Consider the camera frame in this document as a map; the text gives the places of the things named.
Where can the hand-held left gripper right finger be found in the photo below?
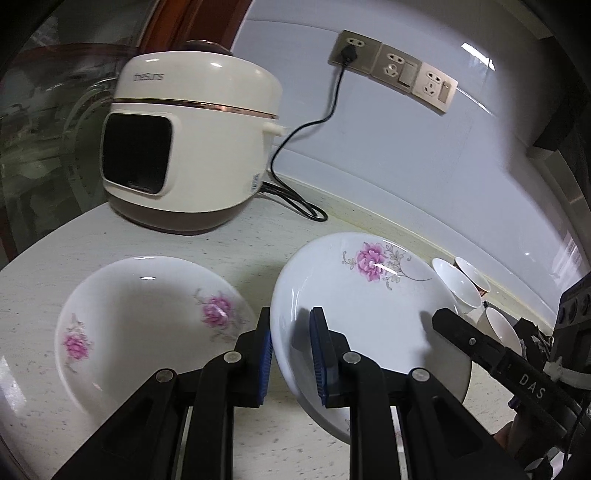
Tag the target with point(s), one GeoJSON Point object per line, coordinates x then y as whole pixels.
{"type": "Point", "coordinates": [318, 355]}

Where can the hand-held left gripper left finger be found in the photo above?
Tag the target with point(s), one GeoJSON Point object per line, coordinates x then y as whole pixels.
{"type": "Point", "coordinates": [264, 364]}

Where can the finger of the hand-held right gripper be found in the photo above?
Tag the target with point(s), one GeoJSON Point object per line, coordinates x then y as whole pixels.
{"type": "Point", "coordinates": [526, 334]}
{"type": "Point", "coordinates": [471, 341]}

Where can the white bowl with green rim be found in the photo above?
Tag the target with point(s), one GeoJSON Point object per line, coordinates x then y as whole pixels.
{"type": "Point", "coordinates": [501, 327]}

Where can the white bowl with pink flowers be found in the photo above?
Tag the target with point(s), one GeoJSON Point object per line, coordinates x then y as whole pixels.
{"type": "Point", "coordinates": [455, 281]}

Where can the white plate with pink flower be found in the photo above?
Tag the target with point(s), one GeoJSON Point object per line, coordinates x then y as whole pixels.
{"type": "Point", "coordinates": [369, 304]}

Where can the white plate with pink flowers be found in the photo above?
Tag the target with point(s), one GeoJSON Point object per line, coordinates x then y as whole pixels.
{"type": "Point", "coordinates": [138, 323]}

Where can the dark range hood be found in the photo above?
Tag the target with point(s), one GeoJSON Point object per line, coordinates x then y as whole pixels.
{"type": "Point", "coordinates": [561, 129]}

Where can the cream rice cooker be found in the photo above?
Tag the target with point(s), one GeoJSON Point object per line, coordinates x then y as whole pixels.
{"type": "Point", "coordinates": [207, 152]}

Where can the black power plug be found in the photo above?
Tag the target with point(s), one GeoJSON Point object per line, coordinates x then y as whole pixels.
{"type": "Point", "coordinates": [348, 53]}

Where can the glass window pane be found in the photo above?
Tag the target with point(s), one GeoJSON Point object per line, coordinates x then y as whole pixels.
{"type": "Point", "coordinates": [46, 138]}

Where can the beige socket with switch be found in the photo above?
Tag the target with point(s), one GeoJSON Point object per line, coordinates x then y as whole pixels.
{"type": "Point", "coordinates": [392, 69]}
{"type": "Point", "coordinates": [431, 87]}

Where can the beige wall socket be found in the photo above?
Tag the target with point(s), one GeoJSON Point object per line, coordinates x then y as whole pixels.
{"type": "Point", "coordinates": [364, 57]}

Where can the brown wooden window frame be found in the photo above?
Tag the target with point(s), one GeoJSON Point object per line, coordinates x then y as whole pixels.
{"type": "Point", "coordinates": [203, 18]}

